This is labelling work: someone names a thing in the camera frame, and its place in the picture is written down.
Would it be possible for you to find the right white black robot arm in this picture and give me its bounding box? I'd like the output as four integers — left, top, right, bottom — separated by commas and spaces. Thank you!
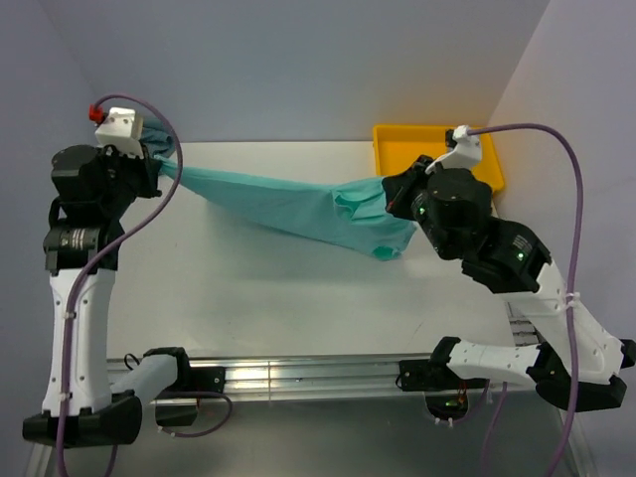
382, 156, 635, 412

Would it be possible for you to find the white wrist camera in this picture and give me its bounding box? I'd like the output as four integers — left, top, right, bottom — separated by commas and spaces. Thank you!
425, 125, 483, 175
88, 105, 144, 158

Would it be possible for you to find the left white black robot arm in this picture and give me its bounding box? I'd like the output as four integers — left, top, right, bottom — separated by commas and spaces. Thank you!
22, 145, 196, 448

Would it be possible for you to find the teal green t-shirt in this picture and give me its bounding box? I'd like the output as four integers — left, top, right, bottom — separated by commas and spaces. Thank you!
180, 166, 416, 261

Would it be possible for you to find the aluminium right side rail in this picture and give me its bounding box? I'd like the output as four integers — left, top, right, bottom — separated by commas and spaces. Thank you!
506, 303, 541, 346

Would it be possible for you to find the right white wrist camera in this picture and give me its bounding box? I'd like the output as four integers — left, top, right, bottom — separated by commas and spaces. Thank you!
425, 125, 483, 175

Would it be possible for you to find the yellow plastic tray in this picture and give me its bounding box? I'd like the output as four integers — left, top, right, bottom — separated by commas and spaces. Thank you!
373, 124, 505, 193

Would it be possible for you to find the crumpled grey-blue t-shirt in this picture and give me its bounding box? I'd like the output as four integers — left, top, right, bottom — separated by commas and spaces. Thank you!
140, 117, 175, 158

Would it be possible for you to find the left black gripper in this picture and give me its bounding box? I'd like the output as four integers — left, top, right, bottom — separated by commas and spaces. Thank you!
95, 139, 161, 218

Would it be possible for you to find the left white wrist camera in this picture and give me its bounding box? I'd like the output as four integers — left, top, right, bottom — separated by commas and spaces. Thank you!
88, 105, 144, 158

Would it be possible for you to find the aluminium front rail frame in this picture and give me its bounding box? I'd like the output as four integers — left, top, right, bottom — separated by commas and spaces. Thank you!
24, 355, 597, 477

